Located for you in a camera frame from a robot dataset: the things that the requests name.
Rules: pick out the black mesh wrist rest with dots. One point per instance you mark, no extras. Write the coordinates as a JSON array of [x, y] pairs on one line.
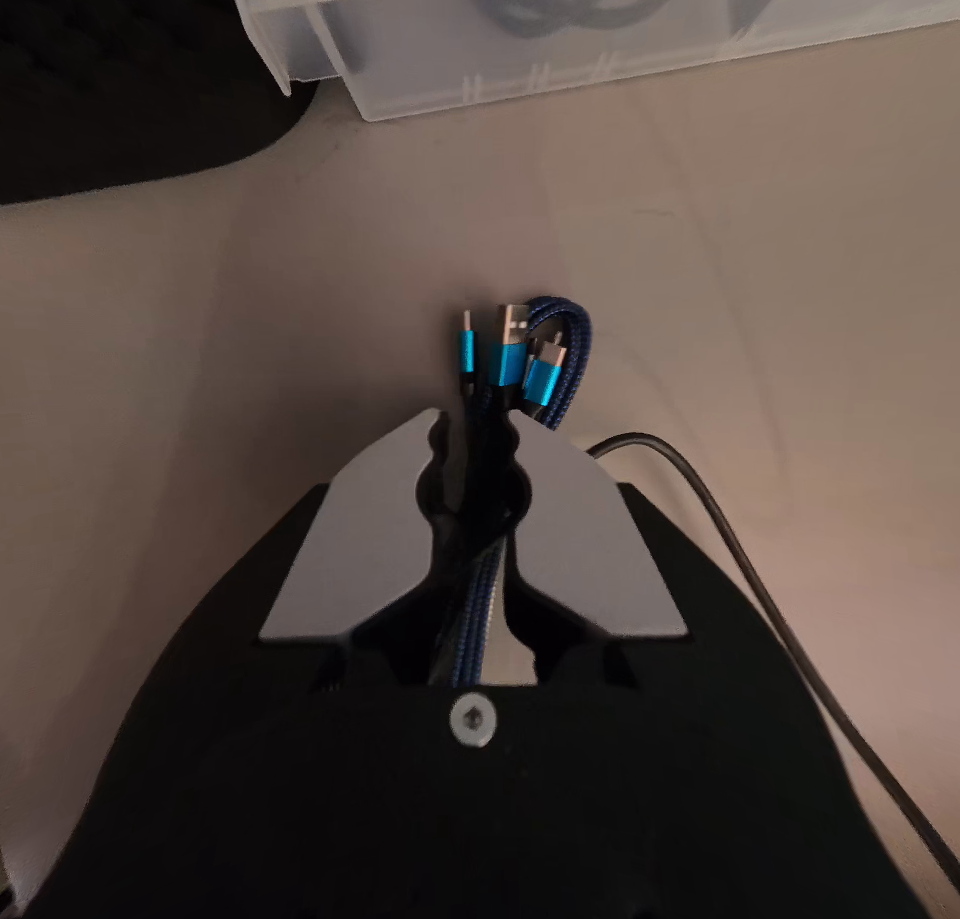
[[112, 71]]

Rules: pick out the clear plastic bin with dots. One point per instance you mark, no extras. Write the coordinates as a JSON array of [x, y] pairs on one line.
[[420, 71]]

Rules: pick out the black multi-port USB hub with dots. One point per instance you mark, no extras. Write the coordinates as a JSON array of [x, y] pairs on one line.
[[750, 574]]

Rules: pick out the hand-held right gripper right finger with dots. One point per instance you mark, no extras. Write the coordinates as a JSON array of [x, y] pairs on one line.
[[600, 559]]

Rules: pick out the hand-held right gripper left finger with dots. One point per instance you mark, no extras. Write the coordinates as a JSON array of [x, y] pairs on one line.
[[352, 559]]

